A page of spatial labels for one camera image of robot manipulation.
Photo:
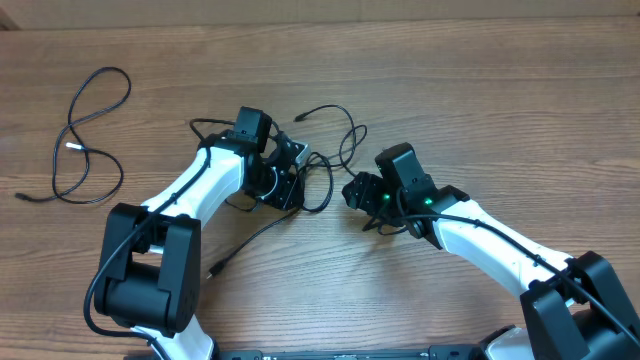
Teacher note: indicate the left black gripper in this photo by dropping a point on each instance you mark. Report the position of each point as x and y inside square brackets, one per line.
[288, 190]

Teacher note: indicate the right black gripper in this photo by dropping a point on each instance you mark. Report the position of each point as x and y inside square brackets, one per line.
[360, 191]

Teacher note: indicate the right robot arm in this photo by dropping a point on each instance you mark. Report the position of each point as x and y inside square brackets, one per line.
[573, 307]

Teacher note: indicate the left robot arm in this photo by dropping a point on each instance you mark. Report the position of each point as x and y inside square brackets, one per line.
[148, 282]

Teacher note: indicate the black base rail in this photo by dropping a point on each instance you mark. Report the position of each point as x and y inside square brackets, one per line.
[345, 355]

